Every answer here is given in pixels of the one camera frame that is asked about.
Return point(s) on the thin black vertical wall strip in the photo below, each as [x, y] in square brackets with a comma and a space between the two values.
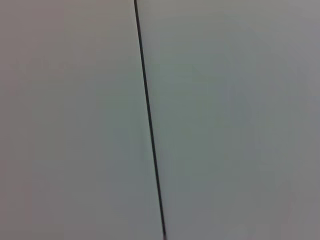
[150, 120]

